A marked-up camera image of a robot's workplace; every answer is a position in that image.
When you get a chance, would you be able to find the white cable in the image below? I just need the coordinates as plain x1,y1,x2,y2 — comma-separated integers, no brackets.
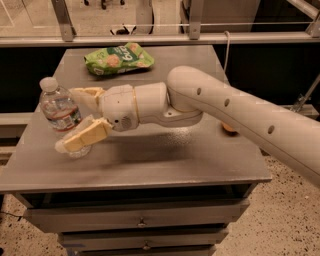
222,30,232,74

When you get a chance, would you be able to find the top grey drawer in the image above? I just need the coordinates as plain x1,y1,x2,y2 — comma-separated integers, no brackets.
24,199,249,233

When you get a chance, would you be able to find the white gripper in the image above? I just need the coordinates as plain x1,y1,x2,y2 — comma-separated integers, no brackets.
55,85,139,153

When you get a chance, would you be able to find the grey drawer cabinet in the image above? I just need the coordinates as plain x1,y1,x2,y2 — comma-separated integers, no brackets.
0,45,273,256

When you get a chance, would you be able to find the orange fruit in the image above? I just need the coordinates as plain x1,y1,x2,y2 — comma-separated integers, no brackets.
221,122,236,133

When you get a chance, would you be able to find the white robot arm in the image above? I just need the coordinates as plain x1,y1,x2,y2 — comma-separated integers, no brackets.
55,66,320,186

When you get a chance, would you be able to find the green rice chip bag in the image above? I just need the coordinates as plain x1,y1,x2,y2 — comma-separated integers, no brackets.
84,42,154,76

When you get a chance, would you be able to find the grey metal railing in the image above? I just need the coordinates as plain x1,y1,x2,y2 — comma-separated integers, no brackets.
0,0,320,47

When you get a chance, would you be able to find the clear plastic water bottle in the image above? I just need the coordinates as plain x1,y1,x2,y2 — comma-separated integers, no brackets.
39,77,82,150

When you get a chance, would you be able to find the grey drawer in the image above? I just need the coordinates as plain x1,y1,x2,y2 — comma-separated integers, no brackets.
24,199,249,233
62,228,228,251

